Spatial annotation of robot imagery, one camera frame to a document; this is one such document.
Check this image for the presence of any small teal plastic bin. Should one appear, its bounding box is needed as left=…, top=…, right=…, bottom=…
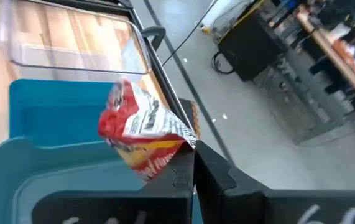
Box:
left=9, top=78, right=125, bottom=147

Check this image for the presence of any black bracket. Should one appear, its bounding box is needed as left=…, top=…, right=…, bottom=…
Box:
left=141, top=26, right=167, bottom=50

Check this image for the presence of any metal rack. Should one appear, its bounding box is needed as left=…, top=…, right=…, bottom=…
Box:
left=265, top=46, right=355, bottom=147

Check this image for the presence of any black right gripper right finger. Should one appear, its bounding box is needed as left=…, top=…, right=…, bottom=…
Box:
left=195, top=140, right=355, bottom=224

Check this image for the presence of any long wooden table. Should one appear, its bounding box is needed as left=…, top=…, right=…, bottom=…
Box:
left=295, top=4, right=355, bottom=113

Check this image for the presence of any red Maruchan ramen packet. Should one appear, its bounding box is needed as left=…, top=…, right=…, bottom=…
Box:
left=98, top=79, right=198, bottom=182

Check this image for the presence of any white plastic bag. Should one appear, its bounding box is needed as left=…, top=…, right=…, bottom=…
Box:
left=200, top=0, right=257, bottom=43

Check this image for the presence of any grey frame pole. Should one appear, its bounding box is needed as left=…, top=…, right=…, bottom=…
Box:
left=142, top=0, right=236, bottom=164

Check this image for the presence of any large grey-blue plastic bin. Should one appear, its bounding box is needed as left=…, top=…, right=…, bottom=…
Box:
left=0, top=136, right=203, bottom=224

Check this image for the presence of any looped black cable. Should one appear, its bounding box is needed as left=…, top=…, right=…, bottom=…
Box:
left=211, top=51, right=236, bottom=75

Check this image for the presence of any thin black floor cable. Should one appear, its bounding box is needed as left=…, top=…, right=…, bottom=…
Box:
left=161, top=0, right=220, bottom=67

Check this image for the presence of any clear plastic bin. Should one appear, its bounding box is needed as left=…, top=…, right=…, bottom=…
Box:
left=0, top=0, right=152, bottom=75

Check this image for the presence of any black cabinet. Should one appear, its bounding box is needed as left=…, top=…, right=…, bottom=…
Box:
left=217, top=12, right=288, bottom=82

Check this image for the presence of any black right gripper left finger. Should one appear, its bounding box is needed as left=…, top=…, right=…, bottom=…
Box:
left=32, top=145, right=196, bottom=224

